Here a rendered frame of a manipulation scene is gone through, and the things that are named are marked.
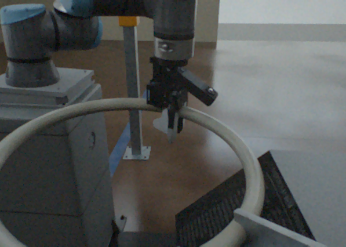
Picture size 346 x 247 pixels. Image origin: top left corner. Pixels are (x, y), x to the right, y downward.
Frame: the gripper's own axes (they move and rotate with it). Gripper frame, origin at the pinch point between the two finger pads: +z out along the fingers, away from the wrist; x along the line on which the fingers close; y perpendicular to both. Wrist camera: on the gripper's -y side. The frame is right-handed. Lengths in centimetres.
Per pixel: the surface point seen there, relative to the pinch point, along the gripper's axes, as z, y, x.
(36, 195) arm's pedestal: 43, 57, 0
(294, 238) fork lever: -11.4, -27.3, 33.6
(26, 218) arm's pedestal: 55, 63, 2
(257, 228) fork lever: -8.9, -23.3, 31.4
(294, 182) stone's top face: 3.1, -29.2, 2.8
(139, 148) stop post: 91, 72, -111
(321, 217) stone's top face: 2.5, -34.3, 12.3
